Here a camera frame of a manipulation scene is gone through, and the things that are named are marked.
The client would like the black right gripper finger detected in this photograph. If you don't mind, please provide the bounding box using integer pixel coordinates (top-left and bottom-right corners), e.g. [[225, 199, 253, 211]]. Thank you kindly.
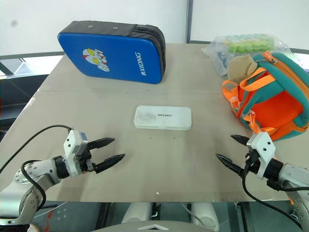
[[230, 134, 251, 147], [215, 153, 244, 177]]

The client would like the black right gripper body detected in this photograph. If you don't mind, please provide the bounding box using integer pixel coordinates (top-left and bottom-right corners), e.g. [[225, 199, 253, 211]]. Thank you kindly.
[[240, 145, 261, 178]]

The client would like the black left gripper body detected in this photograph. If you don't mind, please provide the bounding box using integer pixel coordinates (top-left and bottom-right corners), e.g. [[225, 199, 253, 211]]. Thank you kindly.
[[75, 142, 97, 174]]

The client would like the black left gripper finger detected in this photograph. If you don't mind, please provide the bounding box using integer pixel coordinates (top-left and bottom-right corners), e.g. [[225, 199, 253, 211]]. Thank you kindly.
[[86, 137, 116, 151], [94, 153, 126, 174]]

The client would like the orange and teal backpack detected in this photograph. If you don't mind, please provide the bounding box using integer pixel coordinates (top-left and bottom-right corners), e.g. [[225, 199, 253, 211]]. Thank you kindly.
[[221, 50, 309, 142]]

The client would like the white plastic pencil case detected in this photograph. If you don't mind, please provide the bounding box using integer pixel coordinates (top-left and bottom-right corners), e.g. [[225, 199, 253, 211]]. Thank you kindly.
[[134, 105, 193, 131]]

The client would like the white rounded cylinder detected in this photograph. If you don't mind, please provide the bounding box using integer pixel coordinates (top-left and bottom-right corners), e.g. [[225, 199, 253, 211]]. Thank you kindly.
[[190, 202, 220, 232], [121, 202, 153, 225]]

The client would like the beige plush toy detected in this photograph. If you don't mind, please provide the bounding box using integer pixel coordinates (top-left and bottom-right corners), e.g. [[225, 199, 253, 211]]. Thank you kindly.
[[227, 54, 258, 82]]

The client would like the gray rounded robot chest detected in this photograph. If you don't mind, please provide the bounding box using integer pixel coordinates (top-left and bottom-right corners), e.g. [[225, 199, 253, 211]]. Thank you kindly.
[[91, 220, 219, 232]]

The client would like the blue cartoon print foam pad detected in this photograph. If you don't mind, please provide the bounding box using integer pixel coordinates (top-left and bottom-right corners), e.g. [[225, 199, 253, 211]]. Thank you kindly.
[[57, 20, 167, 85]]

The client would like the clear plastic bag with toys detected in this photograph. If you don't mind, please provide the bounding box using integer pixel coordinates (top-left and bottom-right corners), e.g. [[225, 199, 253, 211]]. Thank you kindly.
[[201, 34, 294, 78]]

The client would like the dark vertical pole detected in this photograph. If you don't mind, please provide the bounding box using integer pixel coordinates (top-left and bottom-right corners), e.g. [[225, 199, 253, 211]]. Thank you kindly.
[[185, 0, 194, 44]]

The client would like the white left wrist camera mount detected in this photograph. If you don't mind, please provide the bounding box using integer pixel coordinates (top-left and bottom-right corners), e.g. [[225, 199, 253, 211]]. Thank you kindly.
[[63, 130, 89, 178]]

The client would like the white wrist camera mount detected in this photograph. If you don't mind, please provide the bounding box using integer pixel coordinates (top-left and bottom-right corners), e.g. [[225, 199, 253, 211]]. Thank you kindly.
[[63, 130, 89, 178], [246, 131, 277, 180]]

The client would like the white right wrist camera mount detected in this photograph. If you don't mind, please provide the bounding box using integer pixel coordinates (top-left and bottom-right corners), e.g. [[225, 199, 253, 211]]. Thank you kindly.
[[246, 131, 277, 180]]

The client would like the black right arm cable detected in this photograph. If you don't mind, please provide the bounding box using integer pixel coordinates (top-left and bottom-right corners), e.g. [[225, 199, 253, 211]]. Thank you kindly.
[[241, 149, 309, 230]]

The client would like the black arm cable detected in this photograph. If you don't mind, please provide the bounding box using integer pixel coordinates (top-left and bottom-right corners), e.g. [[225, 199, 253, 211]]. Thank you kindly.
[[241, 149, 309, 230], [0, 124, 73, 211]]

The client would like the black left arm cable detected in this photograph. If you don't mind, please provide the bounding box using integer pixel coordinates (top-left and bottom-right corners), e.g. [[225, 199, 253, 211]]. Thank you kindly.
[[0, 124, 73, 211]]

